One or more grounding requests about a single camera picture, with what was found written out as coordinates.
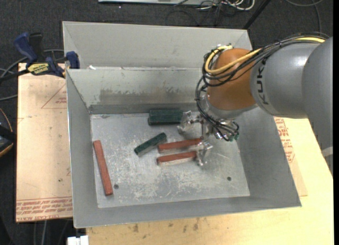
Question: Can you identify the grey metal bin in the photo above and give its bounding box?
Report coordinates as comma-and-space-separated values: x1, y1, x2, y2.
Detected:
62, 21, 302, 229

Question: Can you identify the narrow dark green flat block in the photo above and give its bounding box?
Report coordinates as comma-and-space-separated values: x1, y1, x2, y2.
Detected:
133, 132, 168, 157

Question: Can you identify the red-brown flat block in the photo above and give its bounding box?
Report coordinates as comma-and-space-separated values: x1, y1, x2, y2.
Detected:
92, 140, 114, 197
156, 150, 198, 166
157, 138, 204, 154

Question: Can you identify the wide dark green flat block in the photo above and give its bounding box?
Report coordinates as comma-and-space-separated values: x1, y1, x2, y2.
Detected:
147, 108, 185, 126

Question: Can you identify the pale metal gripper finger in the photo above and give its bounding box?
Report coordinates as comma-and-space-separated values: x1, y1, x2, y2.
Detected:
194, 141, 214, 167
177, 110, 200, 135

